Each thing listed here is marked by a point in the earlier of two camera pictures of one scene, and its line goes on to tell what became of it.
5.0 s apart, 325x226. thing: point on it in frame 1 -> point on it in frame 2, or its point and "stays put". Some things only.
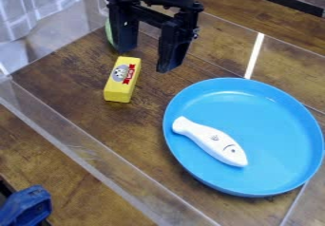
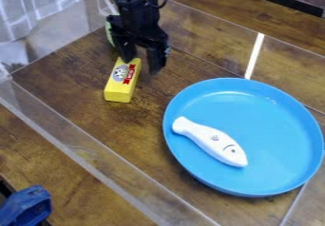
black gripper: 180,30 -> 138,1
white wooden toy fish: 214,142 stays put
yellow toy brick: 122,80 stays put
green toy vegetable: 109,31 stays put
